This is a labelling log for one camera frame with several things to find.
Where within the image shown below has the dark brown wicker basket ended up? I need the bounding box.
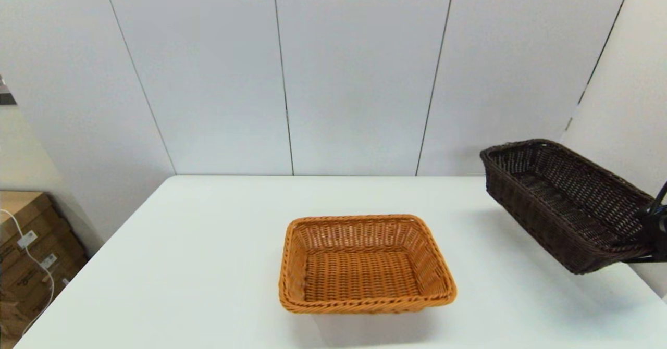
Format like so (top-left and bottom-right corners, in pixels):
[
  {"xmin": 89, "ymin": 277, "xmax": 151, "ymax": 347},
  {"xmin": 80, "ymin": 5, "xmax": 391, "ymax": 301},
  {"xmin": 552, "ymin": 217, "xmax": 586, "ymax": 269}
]
[{"xmin": 480, "ymin": 139, "xmax": 658, "ymax": 275}]

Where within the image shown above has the orange wicker basket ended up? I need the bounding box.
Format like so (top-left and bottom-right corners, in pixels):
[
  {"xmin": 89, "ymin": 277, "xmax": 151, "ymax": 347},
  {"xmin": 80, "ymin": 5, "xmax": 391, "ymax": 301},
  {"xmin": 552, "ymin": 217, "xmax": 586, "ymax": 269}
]
[{"xmin": 279, "ymin": 214, "xmax": 458, "ymax": 315}]

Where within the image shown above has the brown cardboard box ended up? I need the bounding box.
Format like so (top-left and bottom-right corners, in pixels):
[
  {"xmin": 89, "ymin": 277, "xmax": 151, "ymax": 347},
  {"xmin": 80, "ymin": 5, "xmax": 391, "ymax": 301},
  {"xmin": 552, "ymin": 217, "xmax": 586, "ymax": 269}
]
[{"xmin": 0, "ymin": 191, "xmax": 90, "ymax": 308}]

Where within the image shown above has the dark grey wall fixture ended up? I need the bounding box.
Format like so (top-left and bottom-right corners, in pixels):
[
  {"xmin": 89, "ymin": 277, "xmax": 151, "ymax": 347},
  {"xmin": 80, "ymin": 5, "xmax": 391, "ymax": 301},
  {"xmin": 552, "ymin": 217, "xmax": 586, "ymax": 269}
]
[{"xmin": 0, "ymin": 73, "xmax": 19, "ymax": 106}]

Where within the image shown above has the thin white cable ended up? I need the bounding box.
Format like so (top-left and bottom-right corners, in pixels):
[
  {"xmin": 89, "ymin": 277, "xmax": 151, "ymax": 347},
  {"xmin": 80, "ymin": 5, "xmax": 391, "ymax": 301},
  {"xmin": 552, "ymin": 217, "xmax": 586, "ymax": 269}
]
[{"xmin": 0, "ymin": 209, "xmax": 56, "ymax": 336}]

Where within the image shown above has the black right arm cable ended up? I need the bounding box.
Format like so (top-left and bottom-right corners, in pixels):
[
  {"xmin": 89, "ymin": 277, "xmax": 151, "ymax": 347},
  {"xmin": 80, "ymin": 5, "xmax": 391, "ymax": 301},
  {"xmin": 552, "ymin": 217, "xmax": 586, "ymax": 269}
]
[{"xmin": 649, "ymin": 181, "xmax": 667, "ymax": 215}]

